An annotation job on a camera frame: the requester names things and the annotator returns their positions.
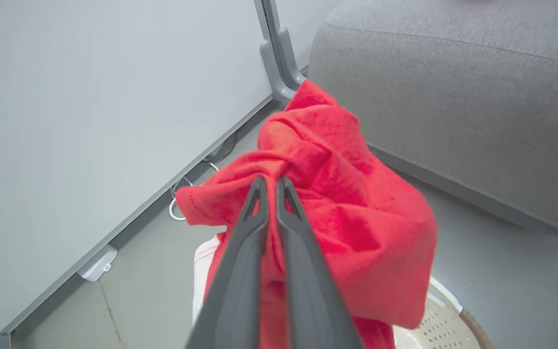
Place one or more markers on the grey partition foot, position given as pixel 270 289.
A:
pixel 274 72
pixel 289 58

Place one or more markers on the red basketball jersey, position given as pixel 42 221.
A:
pixel 347 194

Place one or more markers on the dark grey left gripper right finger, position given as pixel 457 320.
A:
pixel 308 281

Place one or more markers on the narrow white partition panel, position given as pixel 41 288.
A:
pixel 303 24

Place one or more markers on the wide white partition panel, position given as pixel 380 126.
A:
pixel 90 121

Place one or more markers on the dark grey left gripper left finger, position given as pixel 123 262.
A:
pixel 238 281

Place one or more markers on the cream perforated laundry basket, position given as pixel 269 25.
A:
pixel 443 325

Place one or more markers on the grey fabric sofa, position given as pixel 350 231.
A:
pixel 453 97

